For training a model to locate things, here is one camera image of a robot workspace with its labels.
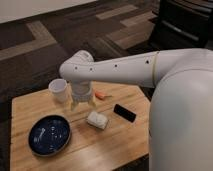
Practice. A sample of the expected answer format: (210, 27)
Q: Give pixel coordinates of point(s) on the dark blue ceramic bowl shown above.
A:
(49, 135)

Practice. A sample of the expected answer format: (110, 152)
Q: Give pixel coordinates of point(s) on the black office chair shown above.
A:
(182, 24)

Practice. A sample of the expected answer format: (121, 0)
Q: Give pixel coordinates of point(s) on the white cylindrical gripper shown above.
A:
(81, 92)

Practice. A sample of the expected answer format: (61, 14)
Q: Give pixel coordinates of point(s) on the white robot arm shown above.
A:
(181, 108)

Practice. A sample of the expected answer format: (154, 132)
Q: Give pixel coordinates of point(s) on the black rectangular device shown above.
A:
(125, 113)

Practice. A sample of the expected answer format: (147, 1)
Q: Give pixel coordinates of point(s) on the white cup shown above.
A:
(58, 87)

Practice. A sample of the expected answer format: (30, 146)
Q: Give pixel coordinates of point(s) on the orange carrot toy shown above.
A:
(101, 96)

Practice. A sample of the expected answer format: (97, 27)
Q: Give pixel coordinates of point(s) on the white crumpled packet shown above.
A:
(97, 119)

